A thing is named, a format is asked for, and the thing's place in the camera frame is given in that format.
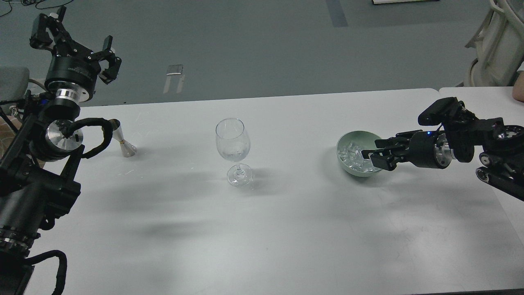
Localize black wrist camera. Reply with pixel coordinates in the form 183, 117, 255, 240
418, 97, 467, 128

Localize grey chair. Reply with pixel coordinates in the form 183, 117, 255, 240
0, 66, 45, 103

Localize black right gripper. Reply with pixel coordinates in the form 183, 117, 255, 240
361, 129, 453, 171

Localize black floor cables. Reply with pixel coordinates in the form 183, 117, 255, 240
0, 0, 74, 17

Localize green bowl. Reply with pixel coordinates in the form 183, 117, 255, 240
336, 131, 382, 177

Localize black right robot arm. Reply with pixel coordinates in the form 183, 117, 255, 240
362, 106, 523, 200

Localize person's bare forearm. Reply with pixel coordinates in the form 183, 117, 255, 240
512, 71, 524, 102

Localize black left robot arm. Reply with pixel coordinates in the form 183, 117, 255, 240
0, 6, 122, 295

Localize clear wine glass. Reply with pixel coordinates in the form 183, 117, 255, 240
215, 118, 253, 187

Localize clear ice cubes pile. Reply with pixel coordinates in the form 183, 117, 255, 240
338, 141, 381, 172

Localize white plastic chair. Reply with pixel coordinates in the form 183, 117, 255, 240
462, 0, 524, 86

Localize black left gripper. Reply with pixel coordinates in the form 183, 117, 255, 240
29, 5, 122, 102

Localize steel cocktail jigger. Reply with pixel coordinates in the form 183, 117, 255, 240
109, 119, 137, 158

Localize brown checkered cushion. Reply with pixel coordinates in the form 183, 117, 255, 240
0, 116, 21, 146

